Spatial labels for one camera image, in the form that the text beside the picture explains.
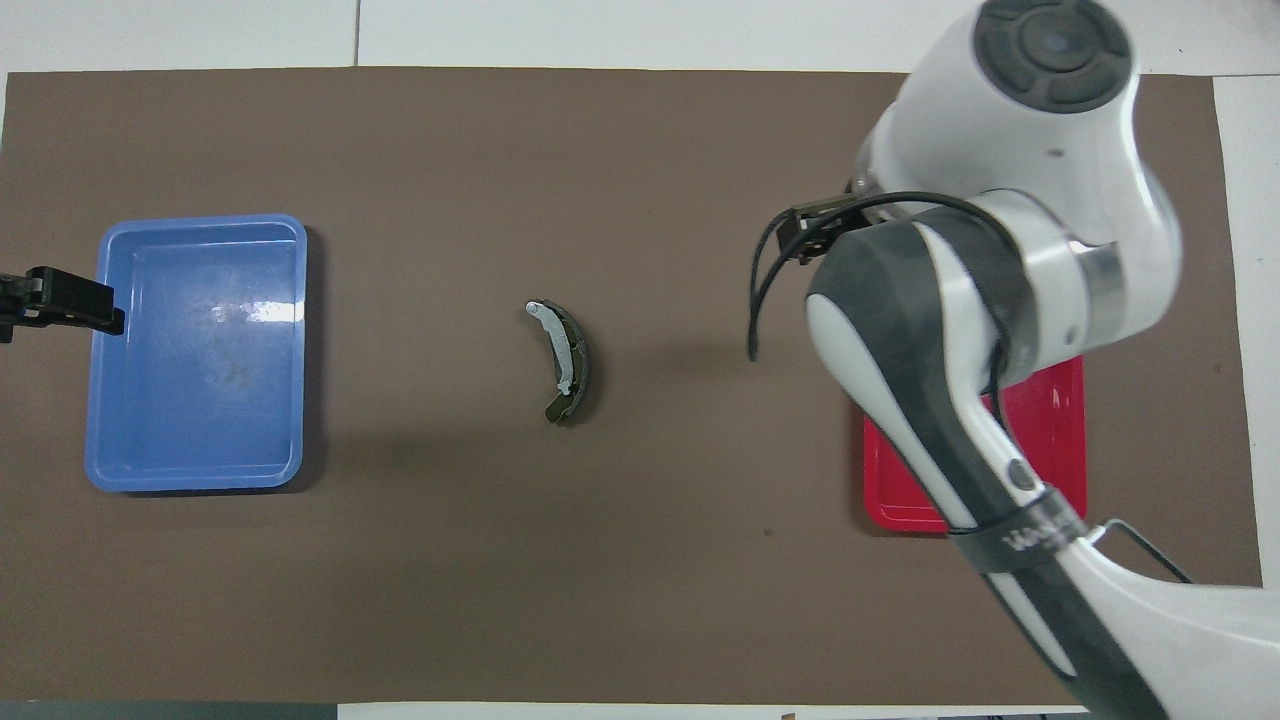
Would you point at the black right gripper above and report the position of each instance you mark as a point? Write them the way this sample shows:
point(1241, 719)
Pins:
point(825, 228)

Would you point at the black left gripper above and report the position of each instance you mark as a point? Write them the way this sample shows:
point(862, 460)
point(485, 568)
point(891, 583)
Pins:
point(55, 300)

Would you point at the curved brake shoe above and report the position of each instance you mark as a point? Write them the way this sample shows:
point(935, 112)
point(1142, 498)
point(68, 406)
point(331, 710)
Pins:
point(580, 360)

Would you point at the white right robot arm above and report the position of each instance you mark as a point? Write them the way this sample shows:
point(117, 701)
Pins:
point(1000, 150)

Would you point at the blue plastic tray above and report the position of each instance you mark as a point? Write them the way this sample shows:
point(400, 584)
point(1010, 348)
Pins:
point(200, 420)

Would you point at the red plastic tray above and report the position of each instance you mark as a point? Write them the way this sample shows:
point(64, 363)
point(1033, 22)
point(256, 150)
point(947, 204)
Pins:
point(1050, 450)

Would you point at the brown table mat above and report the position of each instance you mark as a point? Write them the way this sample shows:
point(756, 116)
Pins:
point(400, 600)

